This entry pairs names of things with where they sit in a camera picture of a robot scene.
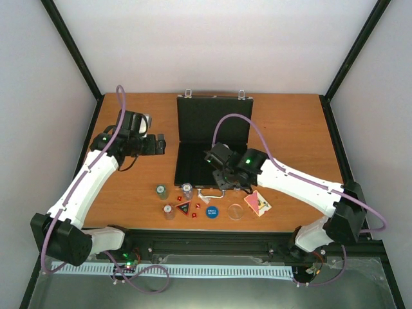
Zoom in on red back card deck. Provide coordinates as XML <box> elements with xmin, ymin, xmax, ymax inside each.
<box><xmin>244</xmin><ymin>190</ymin><xmax>272</xmax><ymax>217</ymax></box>

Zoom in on blue poker chip stack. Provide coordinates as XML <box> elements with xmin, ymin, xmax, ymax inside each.
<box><xmin>182</xmin><ymin>183</ymin><xmax>193</xmax><ymax>200</ymax></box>

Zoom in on black poker set case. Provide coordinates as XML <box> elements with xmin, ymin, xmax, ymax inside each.
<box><xmin>174</xmin><ymin>95</ymin><xmax>254</xmax><ymax>189</ymax></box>

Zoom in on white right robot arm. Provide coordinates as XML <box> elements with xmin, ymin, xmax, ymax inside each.
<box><xmin>205</xmin><ymin>143</ymin><xmax>366</xmax><ymax>261</ymax></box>

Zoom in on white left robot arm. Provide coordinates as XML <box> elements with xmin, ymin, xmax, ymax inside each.
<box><xmin>30</xmin><ymin>133</ymin><xmax>166</xmax><ymax>266</ymax></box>

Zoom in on clear round dealer button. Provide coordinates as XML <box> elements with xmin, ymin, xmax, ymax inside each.
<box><xmin>227</xmin><ymin>203</ymin><xmax>244</xmax><ymax>221</ymax></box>

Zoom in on blue small blind button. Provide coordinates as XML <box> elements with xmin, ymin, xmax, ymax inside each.
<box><xmin>205</xmin><ymin>206</ymin><xmax>219</xmax><ymax>219</ymax></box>

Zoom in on green poker chip stack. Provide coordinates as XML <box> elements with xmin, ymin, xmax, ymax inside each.
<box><xmin>156</xmin><ymin>185</ymin><xmax>169</xmax><ymax>200</ymax></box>

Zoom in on triangular all in button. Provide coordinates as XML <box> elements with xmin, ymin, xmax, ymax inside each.
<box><xmin>174</xmin><ymin>201</ymin><xmax>191</xmax><ymax>216</ymax></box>

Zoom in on red poker chip stack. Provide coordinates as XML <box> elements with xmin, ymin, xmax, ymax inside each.
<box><xmin>163</xmin><ymin>205</ymin><xmax>175</xmax><ymax>220</ymax></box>

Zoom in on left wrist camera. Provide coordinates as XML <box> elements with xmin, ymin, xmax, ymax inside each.
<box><xmin>122</xmin><ymin>111</ymin><xmax>151</xmax><ymax>136</ymax></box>

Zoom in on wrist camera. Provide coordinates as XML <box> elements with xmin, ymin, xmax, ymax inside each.
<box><xmin>204</xmin><ymin>142</ymin><xmax>233</xmax><ymax>169</ymax></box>
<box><xmin>122</xmin><ymin>111</ymin><xmax>151</xmax><ymax>136</ymax></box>

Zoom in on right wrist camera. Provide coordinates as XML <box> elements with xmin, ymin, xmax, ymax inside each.
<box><xmin>204</xmin><ymin>142</ymin><xmax>233</xmax><ymax>169</ymax></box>

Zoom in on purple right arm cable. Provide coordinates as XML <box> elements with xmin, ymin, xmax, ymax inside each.
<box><xmin>213</xmin><ymin>113</ymin><xmax>387</xmax><ymax>287</ymax></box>

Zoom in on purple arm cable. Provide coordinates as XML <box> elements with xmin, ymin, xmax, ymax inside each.
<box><xmin>213</xmin><ymin>113</ymin><xmax>387</xmax><ymax>287</ymax></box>
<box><xmin>40</xmin><ymin>84</ymin><xmax>127</xmax><ymax>275</ymax></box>

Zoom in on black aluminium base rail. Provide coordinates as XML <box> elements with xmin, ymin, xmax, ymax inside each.
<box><xmin>93</xmin><ymin>228</ymin><xmax>387</xmax><ymax>268</ymax></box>

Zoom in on light blue cable duct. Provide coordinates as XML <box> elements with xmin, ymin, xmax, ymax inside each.
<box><xmin>57</xmin><ymin>262</ymin><xmax>294</xmax><ymax>281</ymax></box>

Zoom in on black frame post left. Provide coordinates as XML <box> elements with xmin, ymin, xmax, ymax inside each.
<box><xmin>40</xmin><ymin>0</ymin><xmax>104</xmax><ymax>102</ymax></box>

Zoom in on black frame post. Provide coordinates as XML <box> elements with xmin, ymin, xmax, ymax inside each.
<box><xmin>40</xmin><ymin>0</ymin><xmax>104</xmax><ymax>102</ymax></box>
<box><xmin>323</xmin><ymin>0</ymin><xmax>393</xmax><ymax>100</ymax></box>

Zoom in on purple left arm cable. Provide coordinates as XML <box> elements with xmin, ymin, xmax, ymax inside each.
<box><xmin>40</xmin><ymin>84</ymin><xmax>127</xmax><ymax>275</ymax></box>

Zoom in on black frame post right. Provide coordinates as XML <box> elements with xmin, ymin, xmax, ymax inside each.
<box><xmin>323</xmin><ymin>0</ymin><xmax>393</xmax><ymax>100</ymax></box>

